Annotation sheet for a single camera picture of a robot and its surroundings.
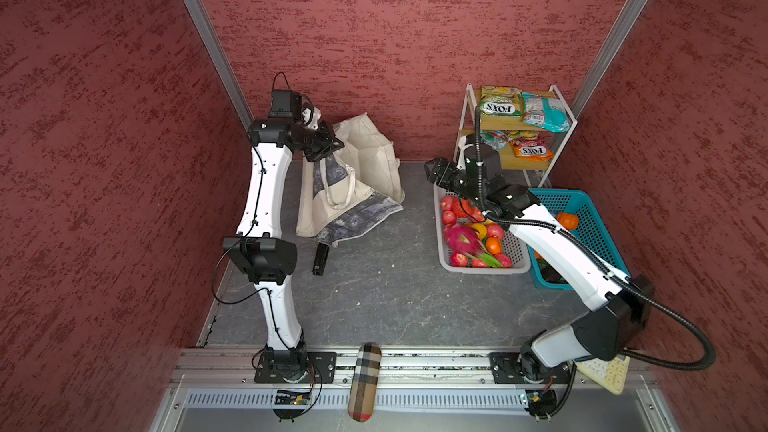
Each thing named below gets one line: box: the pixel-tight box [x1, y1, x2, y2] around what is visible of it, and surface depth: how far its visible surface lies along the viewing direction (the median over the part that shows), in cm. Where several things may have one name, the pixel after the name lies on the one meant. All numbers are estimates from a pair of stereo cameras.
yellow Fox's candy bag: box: [480, 86, 524, 117], surface depth 91 cm
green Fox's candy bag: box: [480, 130, 513, 151], surface depth 105 cm
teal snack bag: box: [521, 92, 570, 133], surface depth 87 cm
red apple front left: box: [451, 252, 469, 267], surface depth 91 cm
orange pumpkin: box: [557, 212, 579, 231], surface depth 99 cm
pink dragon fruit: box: [447, 223, 503, 267], surface depth 87 cm
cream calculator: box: [576, 355, 631, 395], surface depth 74 cm
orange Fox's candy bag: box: [510, 139, 554, 162], surface depth 103 cm
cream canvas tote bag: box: [296, 112, 406, 247], surface depth 88 cm
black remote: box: [312, 242, 330, 276], surface depth 94 cm
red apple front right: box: [494, 253, 513, 268], surface depth 89 cm
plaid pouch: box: [348, 342, 382, 422], surface depth 71 cm
